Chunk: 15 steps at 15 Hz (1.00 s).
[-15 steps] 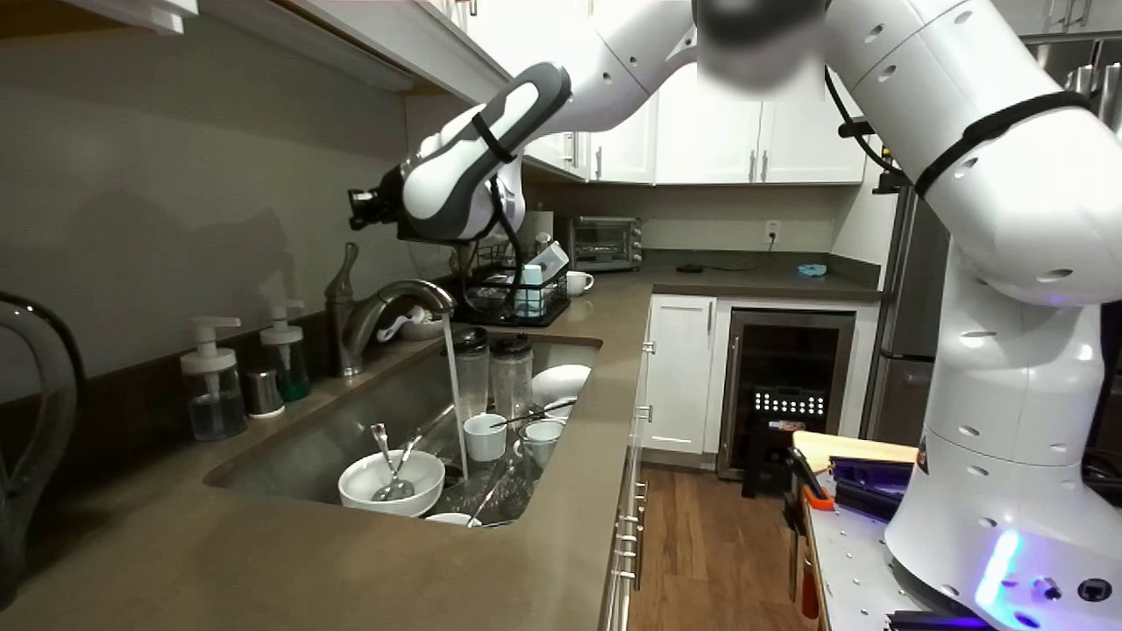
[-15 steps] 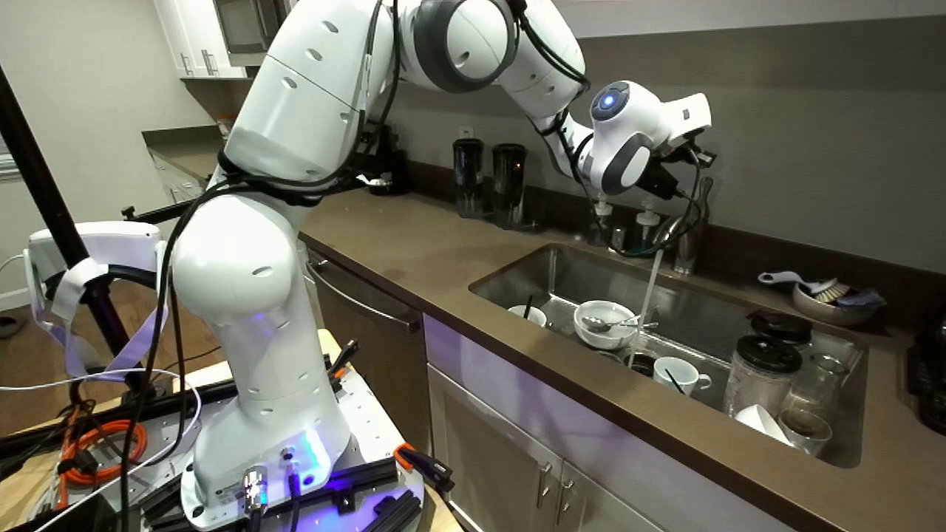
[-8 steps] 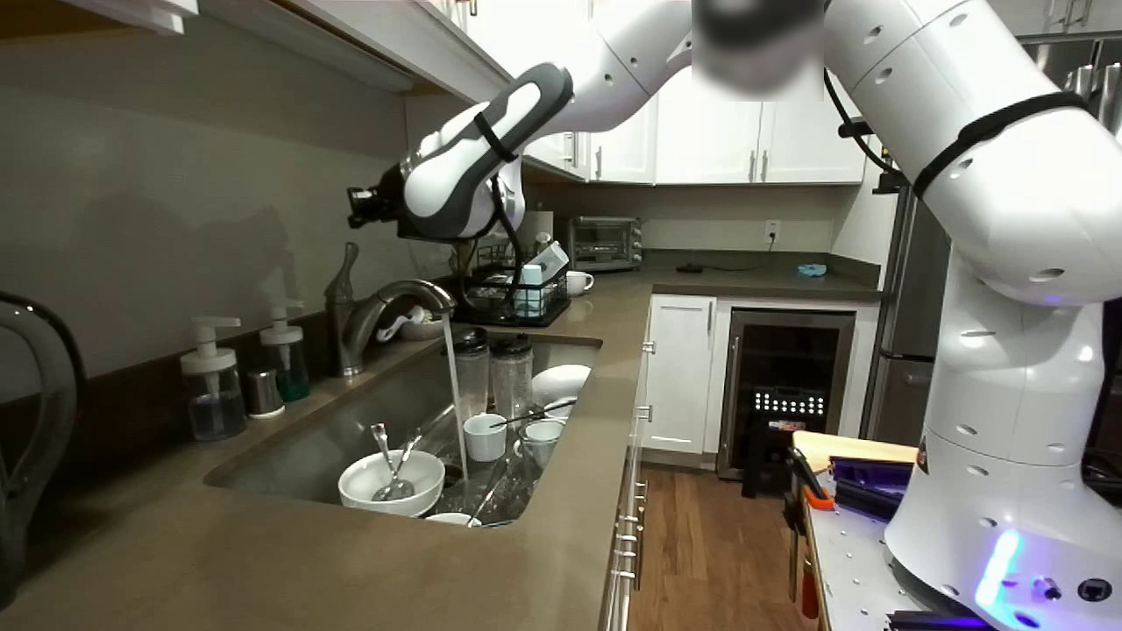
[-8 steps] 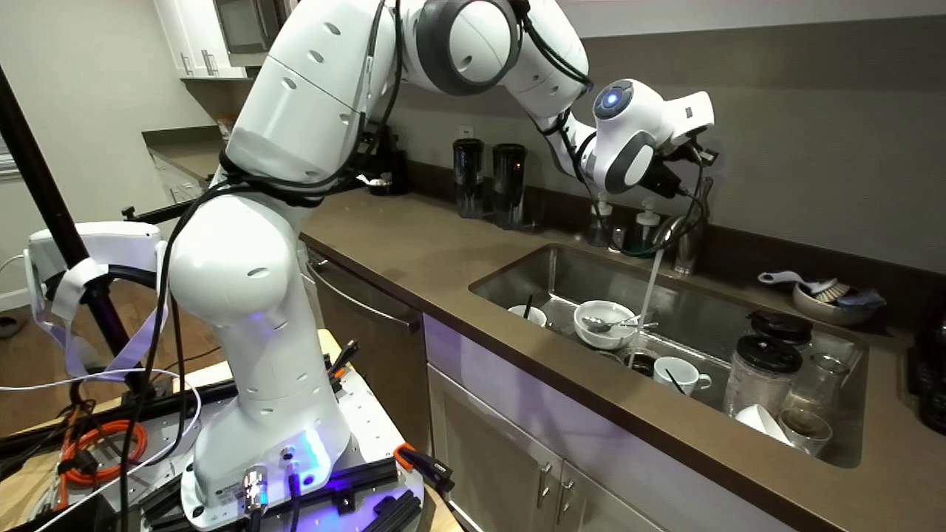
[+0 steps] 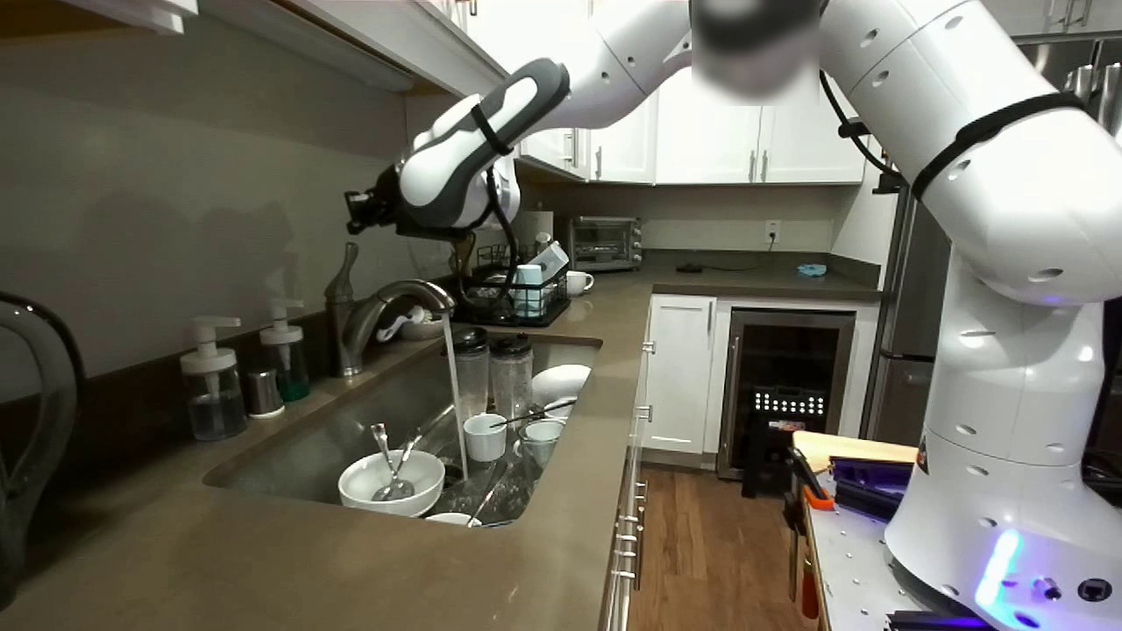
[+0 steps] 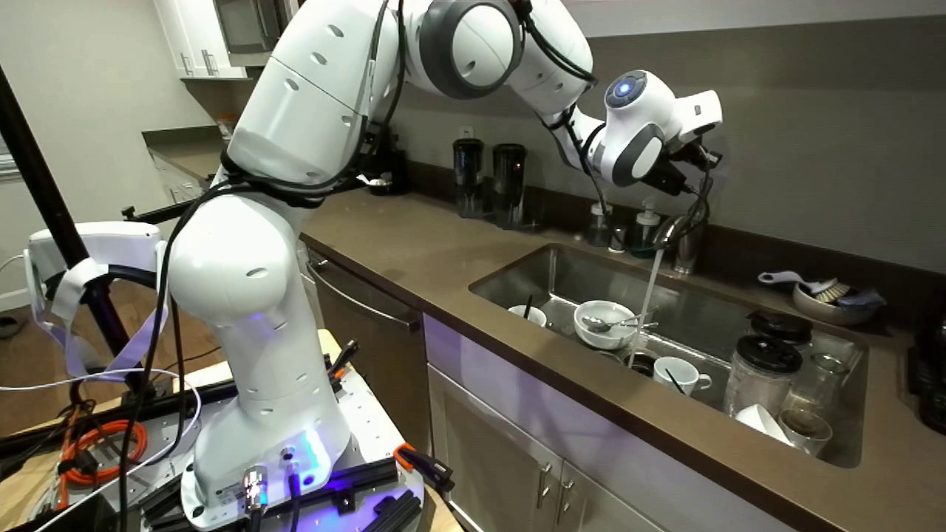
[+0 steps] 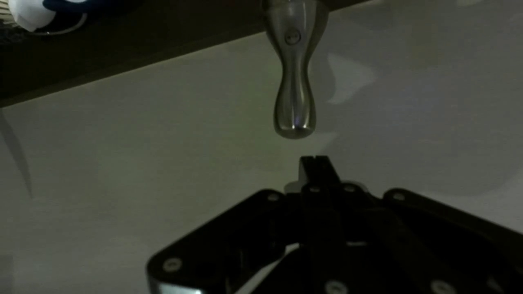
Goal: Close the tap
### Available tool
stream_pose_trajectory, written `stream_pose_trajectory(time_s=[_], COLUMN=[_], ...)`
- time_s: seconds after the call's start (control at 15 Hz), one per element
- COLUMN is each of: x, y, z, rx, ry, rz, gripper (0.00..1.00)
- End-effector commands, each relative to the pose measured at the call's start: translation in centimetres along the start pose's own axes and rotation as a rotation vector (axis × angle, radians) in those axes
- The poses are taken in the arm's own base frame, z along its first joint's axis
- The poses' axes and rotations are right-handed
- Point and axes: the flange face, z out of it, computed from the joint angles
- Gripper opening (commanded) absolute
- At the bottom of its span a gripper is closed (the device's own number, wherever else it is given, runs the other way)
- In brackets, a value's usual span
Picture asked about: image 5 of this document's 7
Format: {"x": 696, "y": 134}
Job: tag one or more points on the clear soap dispenser dark liquid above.
{"x": 213, "y": 398}

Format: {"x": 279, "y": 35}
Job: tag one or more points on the white cabinet over sink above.
{"x": 350, "y": 45}

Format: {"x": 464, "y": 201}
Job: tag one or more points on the dark translucent jug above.
{"x": 56, "y": 388}

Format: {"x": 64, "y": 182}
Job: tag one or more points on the soap dispenser green liquid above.
{"x": 286, "y": 363}

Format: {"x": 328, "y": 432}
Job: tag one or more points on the metal knife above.
{"x": 544, "y": 406}

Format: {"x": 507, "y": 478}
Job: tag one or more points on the black countertop rack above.
{"x": 495, "y": 305}

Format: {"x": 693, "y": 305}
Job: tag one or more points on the stainless steel sink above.
{"x": 350, "y": 405}

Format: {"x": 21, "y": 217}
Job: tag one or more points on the robot mounting table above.
{"x": 852, "y": 574}

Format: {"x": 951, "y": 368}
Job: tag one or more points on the metal spoon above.
{"x": 396, "y": 482}

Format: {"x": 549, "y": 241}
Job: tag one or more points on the glass jar black lid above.
{"x": 471, "y": 374}
{"x": 509, "y": 374}

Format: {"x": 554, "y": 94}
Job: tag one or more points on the small blue bowl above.
{"x": 810, "y": 271}

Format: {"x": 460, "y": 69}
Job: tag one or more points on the water stream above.
{"x": 457, "y": 398}

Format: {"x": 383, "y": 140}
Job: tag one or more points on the dark purple box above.
{"x": 877, "y": 486}

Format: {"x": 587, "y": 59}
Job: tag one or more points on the lower cabinets under sink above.
{"x": 624, "y": 547}

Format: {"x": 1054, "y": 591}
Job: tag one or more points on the flat black object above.
{"x": 688, "y": 267}

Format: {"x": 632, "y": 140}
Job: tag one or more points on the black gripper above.
{"x": 386, "y": 201}

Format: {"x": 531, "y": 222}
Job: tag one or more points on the white upper cabinets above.
{"x": 723, "y": 140}

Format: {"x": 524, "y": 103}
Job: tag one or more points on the silver toaster oven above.
{"x": 606, "y": 243}

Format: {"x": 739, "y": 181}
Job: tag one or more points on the wooden board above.
{"x": 852, "y": 445}

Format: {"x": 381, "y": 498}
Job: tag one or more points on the large white bowl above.
{"x": 355, "y": 486}

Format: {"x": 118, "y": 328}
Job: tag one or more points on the blue white container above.
{"x": 542, "y": 276}

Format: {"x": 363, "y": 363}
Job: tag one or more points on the small metal cup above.
{"x": 264, "y": 392}

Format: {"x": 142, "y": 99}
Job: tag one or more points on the white mug on counter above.
{"x": 578, "y": 283}

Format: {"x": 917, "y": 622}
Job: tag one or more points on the black wine cooler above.
{"x": 785, "y": 388}

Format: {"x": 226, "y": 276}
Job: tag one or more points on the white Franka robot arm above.
{"x": 1019, "y": 388}

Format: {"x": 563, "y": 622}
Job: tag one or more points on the white lower cabinet door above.
{"x": 680, "y": 374}

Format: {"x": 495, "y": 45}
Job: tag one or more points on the metal utensil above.
{"x": 381, "y": 443}

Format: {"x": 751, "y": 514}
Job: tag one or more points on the stainless refrigerator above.
{"x": 900, "y": 353}

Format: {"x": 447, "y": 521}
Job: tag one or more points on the small white cup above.
{"x": 544, "y": 443}

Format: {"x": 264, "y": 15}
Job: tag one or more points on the chrome kitchen faucet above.
{"x": 386, "y": 305}

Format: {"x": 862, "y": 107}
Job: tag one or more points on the tilted white bowl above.
{"x": 563, "y": 383}

